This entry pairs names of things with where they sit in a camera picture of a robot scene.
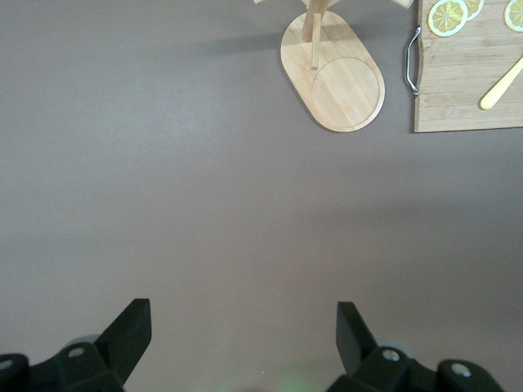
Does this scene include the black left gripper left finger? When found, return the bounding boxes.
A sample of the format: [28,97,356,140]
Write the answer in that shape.
[0,297,153,392]

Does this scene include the wooden cutting board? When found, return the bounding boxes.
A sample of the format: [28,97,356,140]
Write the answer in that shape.
[404,0,523,134]

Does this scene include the yellow plastic fork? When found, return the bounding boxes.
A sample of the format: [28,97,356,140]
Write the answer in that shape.
[479,55,523,111]

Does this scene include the wooden mug tree rack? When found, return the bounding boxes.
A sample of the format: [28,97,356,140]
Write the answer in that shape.
[252,0,387,133]

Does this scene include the brown table cover mat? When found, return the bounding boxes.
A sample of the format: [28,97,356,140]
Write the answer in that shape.
[0,0,523,392]

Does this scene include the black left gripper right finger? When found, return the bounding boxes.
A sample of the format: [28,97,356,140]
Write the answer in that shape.
[326,301,504,392]

